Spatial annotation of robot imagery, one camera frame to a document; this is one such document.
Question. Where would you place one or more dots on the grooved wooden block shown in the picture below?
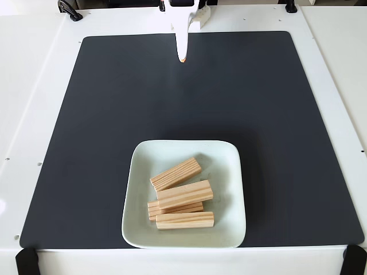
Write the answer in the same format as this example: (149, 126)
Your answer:
(186, 194)
(153, 210)
(176, 174)
(186, 220)

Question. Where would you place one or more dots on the pale green square plate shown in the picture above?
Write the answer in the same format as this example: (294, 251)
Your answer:
(226, 183)

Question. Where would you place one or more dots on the small black base clamp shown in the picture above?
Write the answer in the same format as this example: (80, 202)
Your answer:
(162, 5)

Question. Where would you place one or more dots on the large black table clamp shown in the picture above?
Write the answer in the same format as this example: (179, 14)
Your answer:
(77, 17)

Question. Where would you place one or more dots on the small black table clamp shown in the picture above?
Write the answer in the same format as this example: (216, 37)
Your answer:
(291, 7)

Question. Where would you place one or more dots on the black rubber mat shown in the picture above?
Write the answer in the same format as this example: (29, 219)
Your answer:
(86, 143)

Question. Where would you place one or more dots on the black corner bracket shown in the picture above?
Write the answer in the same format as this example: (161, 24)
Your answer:
(355, 260)
(27, 262)

